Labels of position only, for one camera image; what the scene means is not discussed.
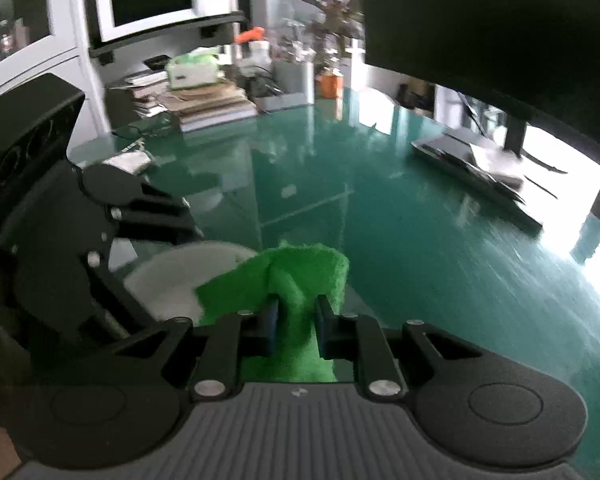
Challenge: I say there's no stack of books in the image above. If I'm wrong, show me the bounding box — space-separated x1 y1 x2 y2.
130 80 259 134

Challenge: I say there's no black shelf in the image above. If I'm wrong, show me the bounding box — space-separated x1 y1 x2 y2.
87 10 247 59

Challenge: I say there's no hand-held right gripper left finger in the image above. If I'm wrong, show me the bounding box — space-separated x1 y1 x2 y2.
112 300 281 402

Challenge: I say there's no white cabinet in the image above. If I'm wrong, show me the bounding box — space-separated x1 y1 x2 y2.
0 0 112 137

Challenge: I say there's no black computer monitor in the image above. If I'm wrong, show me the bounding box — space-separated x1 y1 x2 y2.
362 0 600 161

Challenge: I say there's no green tissue box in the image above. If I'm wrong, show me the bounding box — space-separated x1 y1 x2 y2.
166 52 222 91

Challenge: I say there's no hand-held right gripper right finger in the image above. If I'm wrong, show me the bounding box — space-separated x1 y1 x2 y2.
316 296 486 401

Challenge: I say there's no leafy potted plant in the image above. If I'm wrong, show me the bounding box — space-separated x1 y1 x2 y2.
284 0 367 77

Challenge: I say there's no silver foil packet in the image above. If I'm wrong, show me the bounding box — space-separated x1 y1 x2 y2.
102 152 152 174

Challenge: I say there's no white microwave oven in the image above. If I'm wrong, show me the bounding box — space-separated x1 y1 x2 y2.
92 0 232 44

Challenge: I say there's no orange plant pot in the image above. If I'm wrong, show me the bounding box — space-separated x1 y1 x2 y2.
316 71 345 100

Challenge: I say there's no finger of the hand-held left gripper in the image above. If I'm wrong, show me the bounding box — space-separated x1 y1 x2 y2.
87 252 161 333
111 182 203 248

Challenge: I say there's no white round plate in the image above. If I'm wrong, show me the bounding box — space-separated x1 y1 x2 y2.
124 241 261 322

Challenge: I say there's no green cleaning cloth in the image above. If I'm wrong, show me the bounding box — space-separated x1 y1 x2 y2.
194 241 351 383

